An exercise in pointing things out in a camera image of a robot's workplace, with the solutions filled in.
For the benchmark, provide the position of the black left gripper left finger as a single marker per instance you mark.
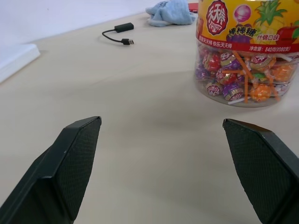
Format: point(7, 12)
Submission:
point(70, 168)

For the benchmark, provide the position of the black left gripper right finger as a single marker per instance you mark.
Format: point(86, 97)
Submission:
point(261, 168)

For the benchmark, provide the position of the clear plastic lollipop jar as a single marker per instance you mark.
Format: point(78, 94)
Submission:
point(245, 46)

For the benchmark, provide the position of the red flat object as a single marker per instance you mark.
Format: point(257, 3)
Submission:
point(193, 7)

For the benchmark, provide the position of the light blue cloth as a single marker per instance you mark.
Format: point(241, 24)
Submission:
point(170, 12)

